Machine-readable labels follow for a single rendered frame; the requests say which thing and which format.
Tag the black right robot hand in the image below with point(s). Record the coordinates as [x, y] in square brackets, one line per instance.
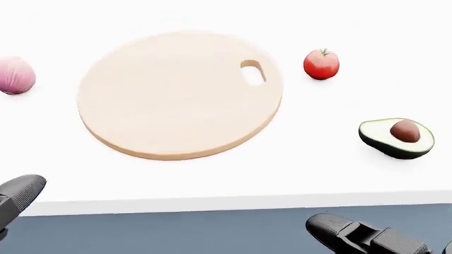
[356, 232]

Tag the red onion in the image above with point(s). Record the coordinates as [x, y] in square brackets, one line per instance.
[15, 76]

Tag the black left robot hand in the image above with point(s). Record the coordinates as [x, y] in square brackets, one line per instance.
[19, 193]

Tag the round wooden cutting board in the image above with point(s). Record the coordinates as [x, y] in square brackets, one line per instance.
[176, 98]

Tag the halved avocado with pit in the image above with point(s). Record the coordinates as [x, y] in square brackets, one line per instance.
[392, 137]

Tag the red tomato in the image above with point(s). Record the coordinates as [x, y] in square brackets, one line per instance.
[320, 64]

